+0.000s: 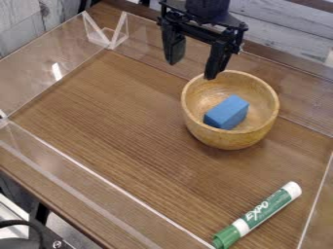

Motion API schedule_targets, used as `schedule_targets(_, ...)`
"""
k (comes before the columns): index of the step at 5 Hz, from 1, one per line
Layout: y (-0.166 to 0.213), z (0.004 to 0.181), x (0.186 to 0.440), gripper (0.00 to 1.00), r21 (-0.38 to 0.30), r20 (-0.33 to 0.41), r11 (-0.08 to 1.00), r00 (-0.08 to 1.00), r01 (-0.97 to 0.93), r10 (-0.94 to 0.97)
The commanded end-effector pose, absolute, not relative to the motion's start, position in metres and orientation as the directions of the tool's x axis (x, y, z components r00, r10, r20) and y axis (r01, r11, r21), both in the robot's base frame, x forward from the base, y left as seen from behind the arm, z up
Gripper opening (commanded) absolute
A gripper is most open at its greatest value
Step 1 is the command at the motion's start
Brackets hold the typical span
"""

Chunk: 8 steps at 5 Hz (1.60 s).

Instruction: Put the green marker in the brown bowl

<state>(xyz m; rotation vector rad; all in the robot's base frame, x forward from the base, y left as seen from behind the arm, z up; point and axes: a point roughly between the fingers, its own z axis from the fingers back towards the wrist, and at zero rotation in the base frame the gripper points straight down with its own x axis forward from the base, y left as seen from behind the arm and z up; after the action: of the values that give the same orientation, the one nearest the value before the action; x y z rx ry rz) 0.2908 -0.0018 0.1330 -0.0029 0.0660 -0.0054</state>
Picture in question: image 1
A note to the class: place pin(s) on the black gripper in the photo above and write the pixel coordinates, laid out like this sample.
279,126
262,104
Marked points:
206,21

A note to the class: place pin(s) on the green Expo marker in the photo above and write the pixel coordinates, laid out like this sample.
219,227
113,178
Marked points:
254,217

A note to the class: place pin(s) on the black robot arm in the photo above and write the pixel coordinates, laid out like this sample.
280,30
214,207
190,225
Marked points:
204,21

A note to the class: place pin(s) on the brown wooden bowl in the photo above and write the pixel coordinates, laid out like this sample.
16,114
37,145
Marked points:
202,94

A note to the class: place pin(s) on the blue rectangular block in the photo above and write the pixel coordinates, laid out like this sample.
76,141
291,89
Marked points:
227,113

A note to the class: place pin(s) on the clear acrylic triangle bracket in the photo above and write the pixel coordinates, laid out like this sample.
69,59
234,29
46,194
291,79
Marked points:
105,37

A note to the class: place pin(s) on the clear acrylic tray wall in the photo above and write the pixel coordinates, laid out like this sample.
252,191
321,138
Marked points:
95,142

